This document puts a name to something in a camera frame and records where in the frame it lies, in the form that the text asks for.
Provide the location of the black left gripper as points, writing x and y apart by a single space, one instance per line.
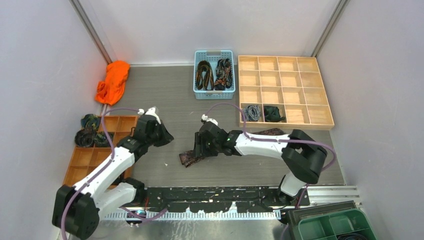
166 137

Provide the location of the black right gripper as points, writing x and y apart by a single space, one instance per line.
200 148

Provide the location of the red floral dark tie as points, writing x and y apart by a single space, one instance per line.
224 75

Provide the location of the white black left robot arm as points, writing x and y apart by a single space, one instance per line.
79 208

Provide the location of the blue yellow rolled tie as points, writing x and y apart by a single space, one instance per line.
91 121

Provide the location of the orange striped dark tie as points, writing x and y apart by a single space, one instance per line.
204 78

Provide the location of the brown paisley patterned tie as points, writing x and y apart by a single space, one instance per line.
188 158

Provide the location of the light blue plastic basket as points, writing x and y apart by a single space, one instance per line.
212 57

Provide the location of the grey patterned rolled tie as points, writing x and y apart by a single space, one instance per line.
252 113

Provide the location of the orange cloth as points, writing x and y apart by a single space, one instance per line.
112 88

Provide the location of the green plastic bin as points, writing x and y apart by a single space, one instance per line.
350 224

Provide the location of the light wooden compartment tray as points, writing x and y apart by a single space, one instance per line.
292 83

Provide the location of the green patterned rolled tie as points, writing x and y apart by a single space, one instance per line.
103 140

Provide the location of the dark framed box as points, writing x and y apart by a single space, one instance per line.
318 207

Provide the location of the orange wooden compartment tray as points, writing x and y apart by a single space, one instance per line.
85 159

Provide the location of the dark green rolled tie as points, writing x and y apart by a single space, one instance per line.
272 114

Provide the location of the perforated aluminium rail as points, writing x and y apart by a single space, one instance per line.
232 214

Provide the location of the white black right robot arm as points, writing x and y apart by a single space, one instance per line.
303 156

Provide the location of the dark brown rolled tie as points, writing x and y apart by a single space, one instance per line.
84 138

